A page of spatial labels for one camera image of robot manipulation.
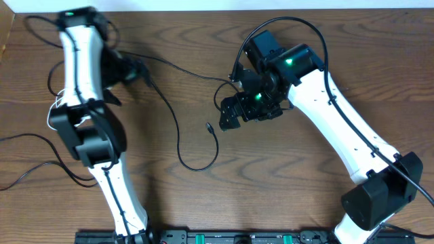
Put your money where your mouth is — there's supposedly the white cable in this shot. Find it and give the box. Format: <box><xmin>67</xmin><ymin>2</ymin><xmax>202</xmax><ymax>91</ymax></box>
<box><xmin>46</xmin><ymin>88</ymin><xmax>92</xmax><ymax>131</ymax></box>

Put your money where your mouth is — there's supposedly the black usb cable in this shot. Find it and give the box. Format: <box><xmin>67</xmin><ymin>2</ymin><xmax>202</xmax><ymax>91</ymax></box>
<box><xmin>0</xmin><ymin>133</ymin><xmax>99</xmax><ymax>191</ymax></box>

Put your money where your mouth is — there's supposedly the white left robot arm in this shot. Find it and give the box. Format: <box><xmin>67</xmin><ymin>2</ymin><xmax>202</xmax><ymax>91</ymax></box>
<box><xmin>49</xmin><ymin>7</ymin><xmax>161</xmax><ymax>243</ymax></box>

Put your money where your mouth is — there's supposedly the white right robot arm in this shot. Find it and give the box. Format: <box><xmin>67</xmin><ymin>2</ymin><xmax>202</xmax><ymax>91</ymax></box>
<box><xmin>219</xmin><ymin>31</ymin><xmax>423</xmax><ymax>243</ymax></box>

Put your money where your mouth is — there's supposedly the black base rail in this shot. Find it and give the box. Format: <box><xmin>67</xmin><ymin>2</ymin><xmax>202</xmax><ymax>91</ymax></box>
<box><xmin>74</xmin><ymin>230</ymin><xmax>416</xmax><ymax>244</ymax></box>

